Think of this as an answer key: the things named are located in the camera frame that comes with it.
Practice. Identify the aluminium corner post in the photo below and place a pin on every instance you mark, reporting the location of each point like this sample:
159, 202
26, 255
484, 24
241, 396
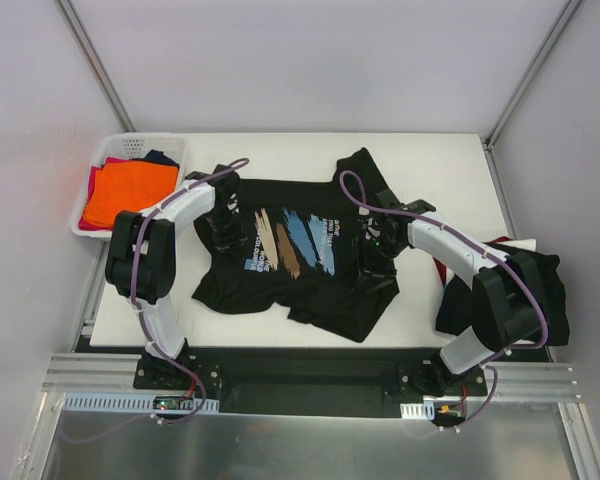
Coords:
546, 48
81, 36

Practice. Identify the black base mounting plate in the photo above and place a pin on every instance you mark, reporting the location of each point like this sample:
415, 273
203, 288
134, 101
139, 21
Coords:
355, 402

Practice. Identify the orange t shirt in basket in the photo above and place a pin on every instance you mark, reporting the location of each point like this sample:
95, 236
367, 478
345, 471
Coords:
162, 181

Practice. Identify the navy t shirt in basket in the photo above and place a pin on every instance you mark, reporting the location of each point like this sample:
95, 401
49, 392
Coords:
160, 158

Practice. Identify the black t shirt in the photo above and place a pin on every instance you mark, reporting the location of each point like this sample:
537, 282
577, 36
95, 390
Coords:
298, 252
454, 313

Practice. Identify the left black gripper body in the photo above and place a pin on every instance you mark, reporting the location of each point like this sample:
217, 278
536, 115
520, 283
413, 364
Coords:
228, 238

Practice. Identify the left white cable duct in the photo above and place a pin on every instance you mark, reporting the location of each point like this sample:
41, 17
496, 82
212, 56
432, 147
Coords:
138, 403

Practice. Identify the white cable duct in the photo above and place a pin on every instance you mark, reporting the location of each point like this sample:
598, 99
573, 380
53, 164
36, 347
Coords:
138, 403
424, 410

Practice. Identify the right white cable duct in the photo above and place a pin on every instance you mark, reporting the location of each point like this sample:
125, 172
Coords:
424, 410

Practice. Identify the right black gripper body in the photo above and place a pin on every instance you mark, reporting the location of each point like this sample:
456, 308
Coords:
375, 270

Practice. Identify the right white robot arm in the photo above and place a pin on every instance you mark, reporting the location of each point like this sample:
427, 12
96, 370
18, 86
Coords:
498, 297

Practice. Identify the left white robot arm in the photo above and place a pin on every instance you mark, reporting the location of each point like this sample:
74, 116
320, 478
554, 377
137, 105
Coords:
141, 265

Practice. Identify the left aluminium corner post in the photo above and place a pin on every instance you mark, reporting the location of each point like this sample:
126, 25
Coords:
81, 36

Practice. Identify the right aluminium corner post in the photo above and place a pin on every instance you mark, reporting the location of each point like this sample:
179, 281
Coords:
546, 48

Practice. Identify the white plastic laundry basket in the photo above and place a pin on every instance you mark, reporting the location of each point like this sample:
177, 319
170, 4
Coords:
127, 146

